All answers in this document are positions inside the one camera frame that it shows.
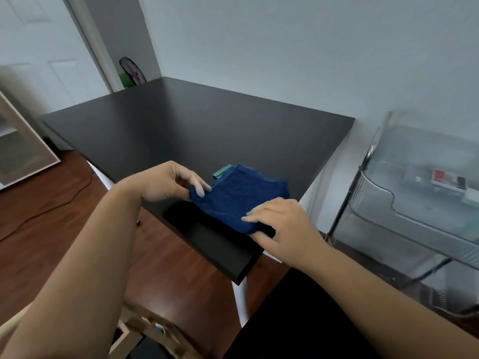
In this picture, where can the teal green cloth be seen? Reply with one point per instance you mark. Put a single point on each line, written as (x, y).
(222, 171)

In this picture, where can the person's black shorts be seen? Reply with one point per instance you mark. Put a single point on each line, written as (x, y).
(292, 325)

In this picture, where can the person's left hand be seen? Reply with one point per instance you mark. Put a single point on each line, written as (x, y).
(161, 183)

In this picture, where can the person's left forearm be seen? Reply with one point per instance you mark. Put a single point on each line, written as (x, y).
(82, 269)

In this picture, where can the dark blue cloth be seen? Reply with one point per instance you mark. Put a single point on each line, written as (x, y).
(239, 196)

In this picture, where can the person's left thumb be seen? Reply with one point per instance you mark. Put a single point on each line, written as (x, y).
(199, 190)

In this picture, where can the framed mirror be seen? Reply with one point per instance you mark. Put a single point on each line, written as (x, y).
(18, 145)

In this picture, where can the pink black round board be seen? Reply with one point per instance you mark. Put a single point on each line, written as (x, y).
(131, 69)

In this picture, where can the light wooden stool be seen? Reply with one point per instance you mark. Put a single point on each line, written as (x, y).
(142, 332)

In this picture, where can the white panel door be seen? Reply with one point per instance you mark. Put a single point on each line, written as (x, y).
(33, 52)

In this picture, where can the person's right forearm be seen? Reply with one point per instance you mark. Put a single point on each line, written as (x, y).
(374, 306)

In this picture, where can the white table leg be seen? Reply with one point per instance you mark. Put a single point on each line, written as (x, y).
(240, 302)
(99, 175)

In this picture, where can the clear plastic trolley cart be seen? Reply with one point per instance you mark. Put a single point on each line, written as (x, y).
(396, 209)

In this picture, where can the person's right hand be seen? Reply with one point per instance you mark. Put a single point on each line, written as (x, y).
(292, 235)

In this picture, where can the person's right thumb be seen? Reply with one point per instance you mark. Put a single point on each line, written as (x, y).
(264, 241)

